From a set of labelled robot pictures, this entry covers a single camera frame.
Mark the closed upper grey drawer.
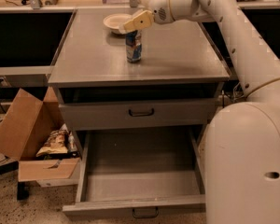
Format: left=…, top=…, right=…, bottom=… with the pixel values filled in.
left=60, top=99, right=217, bottom=131

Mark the snack chip bag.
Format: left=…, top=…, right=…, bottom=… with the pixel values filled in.
left=36, top=130, right=68, bottom=157

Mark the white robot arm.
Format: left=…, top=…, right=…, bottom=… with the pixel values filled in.
left=119, top=0, right=280, bottom=224

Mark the open grey drawer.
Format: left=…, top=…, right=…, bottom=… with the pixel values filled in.
left=63, top=126, right=205, bottom=220

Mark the grey drawer cabinet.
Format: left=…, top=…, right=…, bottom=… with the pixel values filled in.
left=48, top=7, right=231, bottom=221

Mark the white paper bowl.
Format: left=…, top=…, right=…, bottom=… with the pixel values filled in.
left=103, top=13, right=132, bottom=35

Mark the blue silver redbull can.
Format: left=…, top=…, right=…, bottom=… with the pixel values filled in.
left=125, top=30, right=142, bottom=63

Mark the small bottle in box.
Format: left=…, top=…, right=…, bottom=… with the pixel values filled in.
left=68, top=133, right=77, bottom=152

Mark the brown cardboard box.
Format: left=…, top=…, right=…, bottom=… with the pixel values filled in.
left=0, top=88, right=80, bottom=187

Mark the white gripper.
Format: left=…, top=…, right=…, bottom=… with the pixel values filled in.
left=119, top=0, right=173, bottom=34

